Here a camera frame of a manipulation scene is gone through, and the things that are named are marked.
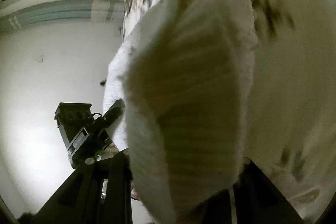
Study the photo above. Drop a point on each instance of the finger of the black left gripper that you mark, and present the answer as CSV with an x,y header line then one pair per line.
x,y
113,113

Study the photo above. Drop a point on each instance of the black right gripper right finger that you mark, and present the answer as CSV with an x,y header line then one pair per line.
x,y
252,199

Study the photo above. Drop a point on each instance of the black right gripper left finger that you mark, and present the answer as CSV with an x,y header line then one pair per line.
x,y
94,193

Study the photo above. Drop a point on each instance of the white knitted sweater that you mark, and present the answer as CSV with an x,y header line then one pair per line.
x,y
184,74

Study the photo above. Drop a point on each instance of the floral bed sheet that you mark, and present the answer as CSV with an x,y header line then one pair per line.
x,y
290,130

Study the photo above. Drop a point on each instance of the plaid curtain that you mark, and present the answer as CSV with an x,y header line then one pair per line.
x,y
98,11

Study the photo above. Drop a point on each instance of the white wall socket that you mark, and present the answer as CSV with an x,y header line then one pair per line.
x,y
40,58

